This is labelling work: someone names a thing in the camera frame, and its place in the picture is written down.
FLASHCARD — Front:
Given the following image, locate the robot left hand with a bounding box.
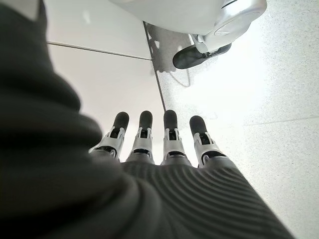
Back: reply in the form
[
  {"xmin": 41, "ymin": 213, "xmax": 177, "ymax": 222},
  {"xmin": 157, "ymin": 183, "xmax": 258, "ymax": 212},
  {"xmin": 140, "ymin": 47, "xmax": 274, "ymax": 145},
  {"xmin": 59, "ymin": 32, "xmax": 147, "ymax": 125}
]
[{"xmin": 0, "ymin": 2, "xmax": 295, "ymax": 239}]

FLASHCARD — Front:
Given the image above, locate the dark robot left foot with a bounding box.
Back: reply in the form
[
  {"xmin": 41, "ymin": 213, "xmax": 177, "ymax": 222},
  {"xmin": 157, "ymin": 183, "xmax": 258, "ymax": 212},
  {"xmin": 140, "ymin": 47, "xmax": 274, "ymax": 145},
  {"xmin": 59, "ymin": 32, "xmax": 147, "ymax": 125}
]
[{"xmin": 173, "ymin": 42, "xmax": 233, "ymax": 70}]

